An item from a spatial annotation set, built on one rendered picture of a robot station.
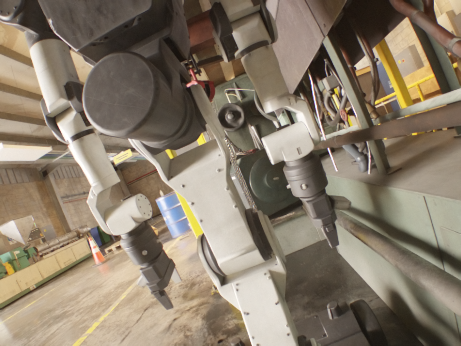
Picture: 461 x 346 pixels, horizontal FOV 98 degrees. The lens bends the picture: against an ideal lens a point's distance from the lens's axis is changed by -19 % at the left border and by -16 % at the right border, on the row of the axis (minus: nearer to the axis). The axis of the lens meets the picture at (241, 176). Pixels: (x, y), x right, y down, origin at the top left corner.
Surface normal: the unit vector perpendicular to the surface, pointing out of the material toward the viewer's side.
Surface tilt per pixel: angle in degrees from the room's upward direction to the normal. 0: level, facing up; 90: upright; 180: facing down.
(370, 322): 37
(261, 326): 60
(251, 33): 94
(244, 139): 90
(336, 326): 45
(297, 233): 90
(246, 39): 101
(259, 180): 88
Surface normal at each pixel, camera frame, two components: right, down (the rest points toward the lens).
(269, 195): 0.23, 0.01
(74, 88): 0.61, -0.24
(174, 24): 0.99, 0.17
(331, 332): -0.32, -0.60
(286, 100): 0.03, 0.25
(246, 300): -0.25, -0.40
